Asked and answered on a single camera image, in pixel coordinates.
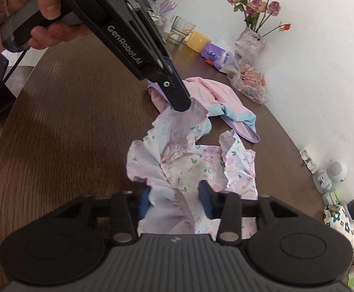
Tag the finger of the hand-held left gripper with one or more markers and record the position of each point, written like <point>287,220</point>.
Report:
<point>178,100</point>
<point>155,42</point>

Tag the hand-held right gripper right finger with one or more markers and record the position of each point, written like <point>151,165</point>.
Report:
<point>205,200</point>

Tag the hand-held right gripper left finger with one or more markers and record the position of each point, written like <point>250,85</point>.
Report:
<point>145,203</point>

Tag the pink floral dress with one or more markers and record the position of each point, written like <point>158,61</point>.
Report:
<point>195,164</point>

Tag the clear drinking glass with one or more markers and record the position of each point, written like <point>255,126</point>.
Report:
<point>180,32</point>

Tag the lavender bunch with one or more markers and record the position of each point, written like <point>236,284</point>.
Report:
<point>163,7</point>

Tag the pink and blue garment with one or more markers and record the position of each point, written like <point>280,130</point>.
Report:
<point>216,97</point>

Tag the yellow container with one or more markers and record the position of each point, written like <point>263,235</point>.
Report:
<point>198,41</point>

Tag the purple packet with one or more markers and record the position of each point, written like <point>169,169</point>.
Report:
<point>216,55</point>

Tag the white plastic bag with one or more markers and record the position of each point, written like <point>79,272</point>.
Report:
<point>227,41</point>

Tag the plastic bag of dried flowers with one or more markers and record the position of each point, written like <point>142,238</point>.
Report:
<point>251,80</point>

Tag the pink rose bouquet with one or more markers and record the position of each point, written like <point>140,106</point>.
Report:
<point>257,4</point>

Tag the white plastic strip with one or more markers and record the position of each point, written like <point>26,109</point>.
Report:
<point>308,160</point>

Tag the stack of green boxes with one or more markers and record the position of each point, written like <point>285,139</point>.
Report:
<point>331,197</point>

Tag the white astronaut speaker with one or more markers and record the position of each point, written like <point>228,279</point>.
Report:
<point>332,172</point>

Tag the folded blue flower cloth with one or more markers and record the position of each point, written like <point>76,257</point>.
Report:
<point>341,223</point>

